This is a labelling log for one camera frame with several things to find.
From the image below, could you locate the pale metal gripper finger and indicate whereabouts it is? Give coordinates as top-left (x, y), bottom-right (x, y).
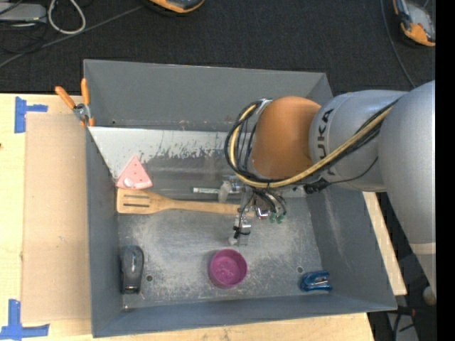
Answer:
top-left (228, 215), bottom-right (243, 247)
top-left (238, 222), bottom-right (252, 247)

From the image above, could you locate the purple plastic cup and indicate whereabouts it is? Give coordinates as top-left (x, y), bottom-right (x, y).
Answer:
top-left (207, 248), bottom-right (249, 290)

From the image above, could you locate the clear glass thing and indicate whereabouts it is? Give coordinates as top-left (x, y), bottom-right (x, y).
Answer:
top-left (218, 179), bottom-right (246, 204)

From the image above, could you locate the grey metal bin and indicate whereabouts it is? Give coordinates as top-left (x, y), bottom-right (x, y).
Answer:
top-left (82, 58), bottom-right (398, 339)

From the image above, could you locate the blue stapler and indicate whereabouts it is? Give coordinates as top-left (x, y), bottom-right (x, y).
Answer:
top-left (299, 269), bottom-right (333, 293)

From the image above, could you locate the wooden slotted spatula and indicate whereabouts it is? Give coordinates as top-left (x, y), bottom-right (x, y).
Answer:
top-left (116, 188), bottom-right (257, 217)

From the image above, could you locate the dark grey computer mouse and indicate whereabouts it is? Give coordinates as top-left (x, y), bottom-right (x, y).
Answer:
top-left (118, 244), bottom-right (145, 296)

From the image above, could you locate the pink triangular toy slice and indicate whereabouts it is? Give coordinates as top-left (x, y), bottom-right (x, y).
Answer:
top-left (114, 154), bottom-right (154, 190)

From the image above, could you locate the brown cardboard board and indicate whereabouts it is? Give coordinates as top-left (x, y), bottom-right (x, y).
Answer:
top-left (20, 113), bottom-right (94, 328)

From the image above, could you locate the black cylinder on white bracket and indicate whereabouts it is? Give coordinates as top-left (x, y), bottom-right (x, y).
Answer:
top-left (303, 178), bottom-right (331, 195)

